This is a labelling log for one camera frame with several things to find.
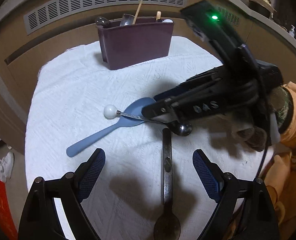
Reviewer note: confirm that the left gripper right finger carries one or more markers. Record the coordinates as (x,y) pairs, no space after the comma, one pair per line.
(210,175)

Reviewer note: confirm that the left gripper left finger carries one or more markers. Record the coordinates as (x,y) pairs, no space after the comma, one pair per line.
(87,174)

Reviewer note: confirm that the white ball handle spoon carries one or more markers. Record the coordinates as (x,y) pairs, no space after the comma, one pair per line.
(179,128)

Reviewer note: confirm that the blue silicone spoon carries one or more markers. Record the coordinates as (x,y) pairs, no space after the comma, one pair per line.
(134,109)

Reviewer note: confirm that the wooden chopstick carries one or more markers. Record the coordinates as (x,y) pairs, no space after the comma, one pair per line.
(137,12)

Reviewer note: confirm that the orange right sleeve forearm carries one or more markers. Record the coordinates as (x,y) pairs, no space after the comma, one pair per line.
(280,179)

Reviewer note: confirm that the right hand camouflage glove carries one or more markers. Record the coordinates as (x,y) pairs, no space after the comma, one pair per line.
(267,119)

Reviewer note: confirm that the small grey ventilation grille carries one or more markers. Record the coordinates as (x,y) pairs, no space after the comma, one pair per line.
(229,16)

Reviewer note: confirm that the dark metal spoon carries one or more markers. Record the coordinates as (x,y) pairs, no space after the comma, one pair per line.
(167,226)

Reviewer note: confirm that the white textured table cloth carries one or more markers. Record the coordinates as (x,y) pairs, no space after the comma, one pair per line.
(67,106)

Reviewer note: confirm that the white sneaker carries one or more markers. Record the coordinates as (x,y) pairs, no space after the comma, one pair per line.
(6,167)

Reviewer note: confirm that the black pot on counter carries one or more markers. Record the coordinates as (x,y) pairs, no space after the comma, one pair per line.
(263,7)

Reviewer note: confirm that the wooden spatula in caddy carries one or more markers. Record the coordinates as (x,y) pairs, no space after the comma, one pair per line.
(158,16)

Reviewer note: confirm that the purple plastic utensil caddy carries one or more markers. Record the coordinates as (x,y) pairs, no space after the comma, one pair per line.
(124,46)

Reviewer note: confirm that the metal ladle in caddy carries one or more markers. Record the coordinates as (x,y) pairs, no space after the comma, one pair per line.
(127,19)

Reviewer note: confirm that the black spoon in caddy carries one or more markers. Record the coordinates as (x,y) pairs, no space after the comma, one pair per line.
(102,21)

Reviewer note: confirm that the black camera with green light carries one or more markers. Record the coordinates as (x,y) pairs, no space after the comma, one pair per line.
(208,23)

